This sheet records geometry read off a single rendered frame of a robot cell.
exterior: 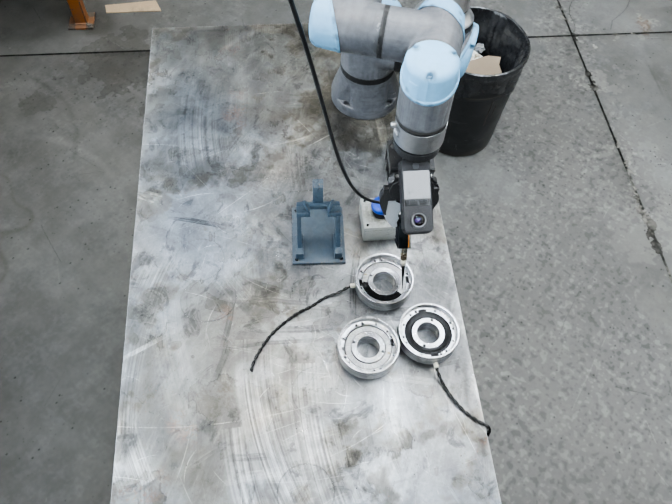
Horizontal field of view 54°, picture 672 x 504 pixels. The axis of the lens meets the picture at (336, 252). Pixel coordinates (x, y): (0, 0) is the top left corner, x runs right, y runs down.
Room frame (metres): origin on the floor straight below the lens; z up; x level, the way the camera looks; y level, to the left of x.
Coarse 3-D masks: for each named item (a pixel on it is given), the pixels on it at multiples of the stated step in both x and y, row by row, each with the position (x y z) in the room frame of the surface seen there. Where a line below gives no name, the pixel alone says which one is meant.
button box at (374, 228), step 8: (360, 200) 0.76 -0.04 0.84; (360, 208) 0.75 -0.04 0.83; (368, 208) 0.74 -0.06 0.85; (360, 216) 0.74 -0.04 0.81; (368, 216) 0.72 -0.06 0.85; (376, 216) 0.72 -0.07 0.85; (384, 216) 0.72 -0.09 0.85; (368, 224) 0.70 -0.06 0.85; (376, 224) 0.70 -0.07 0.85; (384, 224) 0.70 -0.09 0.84; (368, 232) 0.69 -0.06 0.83; (376, 232) 0.70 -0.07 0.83; (384, 232) 0.70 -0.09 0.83; (392, 232) 0.70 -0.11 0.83; (368, 240) 0.69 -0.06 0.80; (376, 240) 0.70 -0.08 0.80
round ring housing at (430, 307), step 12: (408, 312) 0.53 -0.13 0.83; (444, 312) 0.53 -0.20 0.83; (420, 324) 0.51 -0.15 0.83; (432, 324) 0.51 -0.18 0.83; (456, 324) 0.51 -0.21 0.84; (444, 336) 0.49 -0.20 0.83; (456, 336) 0.49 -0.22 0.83; (408, 348) 0.46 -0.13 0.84; (420, 360) 0.44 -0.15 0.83; (432, 360) 0.44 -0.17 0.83; (444, 360) 0.45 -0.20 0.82
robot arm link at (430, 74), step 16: (416, 48) 0.68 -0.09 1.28; (432, 48) 0.68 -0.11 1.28; (448, 48) 0.68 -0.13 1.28; (416, 64) 0.65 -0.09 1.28; (432, 64) 0.65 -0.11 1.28; (448, 64) 0.65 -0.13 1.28; (400, 80) 0.66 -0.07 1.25; (416, 80) 0.64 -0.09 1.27; (432, 80) 0.63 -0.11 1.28; (448, 80) 0.64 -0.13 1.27; (400, 96) 0.65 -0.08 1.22; (416, 96) 0.63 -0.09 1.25; (432, 96) 0.63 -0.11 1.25; (448, 96) 0.64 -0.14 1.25; (400, 112) 0.65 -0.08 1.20; (416, 112) 0.63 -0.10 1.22; (432, 112) 0.63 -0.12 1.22; (448, 112) 0.65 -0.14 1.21; (416, 128) 0.63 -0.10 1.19; (432, 128) 0.63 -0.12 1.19
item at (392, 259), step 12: (360, 264) 0.62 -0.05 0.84; (372, 264) 0.63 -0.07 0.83; (396, 264) 0.63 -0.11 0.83; (360, 276) 0.60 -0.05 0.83; (372, 276) 0.60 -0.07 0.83; (384, 276) 0.61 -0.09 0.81; (396, 276) 0.60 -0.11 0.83; (408, 276) 0.60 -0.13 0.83; (360, 288) 0.57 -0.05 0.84; (372, 288) 0.57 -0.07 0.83; (396, 288) 0.58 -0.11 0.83; (408, 288) 0.58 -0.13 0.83; (372, 300) 0.54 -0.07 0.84; (396, 300) 0.55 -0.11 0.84
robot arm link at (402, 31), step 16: (432, 0) 0.81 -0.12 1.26; (448, 0) 0.81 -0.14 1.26; (400, 16) 0.77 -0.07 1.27; (416, 16) 0.77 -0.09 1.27; (432, 16) 0.77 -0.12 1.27; (448, 16) 0.77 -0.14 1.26; (400, 32) 0.75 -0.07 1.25; (416, 32) 0.74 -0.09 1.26; (432, 32) 0.74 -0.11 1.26; (448, 32) 0.74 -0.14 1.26; (464, 32) 0.77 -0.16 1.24; (384, 48) 0.74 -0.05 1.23; (400, 48) 0.74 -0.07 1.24
